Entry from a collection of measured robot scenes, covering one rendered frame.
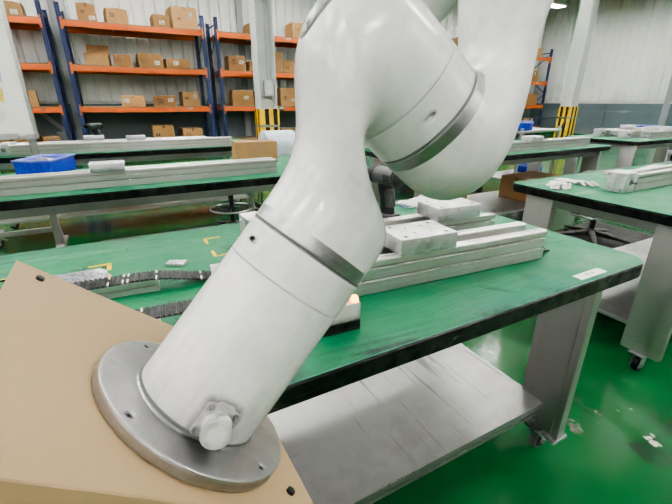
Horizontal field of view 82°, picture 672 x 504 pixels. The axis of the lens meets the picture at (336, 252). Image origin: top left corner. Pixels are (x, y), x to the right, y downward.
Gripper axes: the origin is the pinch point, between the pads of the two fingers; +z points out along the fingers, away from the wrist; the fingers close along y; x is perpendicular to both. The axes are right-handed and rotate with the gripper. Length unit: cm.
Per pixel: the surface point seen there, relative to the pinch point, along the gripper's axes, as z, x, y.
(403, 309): 17.4, 15.9, 1.0
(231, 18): -222, 188, -1083
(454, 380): 74, 61, -28
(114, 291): 16, -41, -31
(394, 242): 6.5, 20.0, -10.4
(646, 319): 68, 163, -20
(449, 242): 7.4, 33.7, -7.3
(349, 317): 14.2, 1.5, 4.1
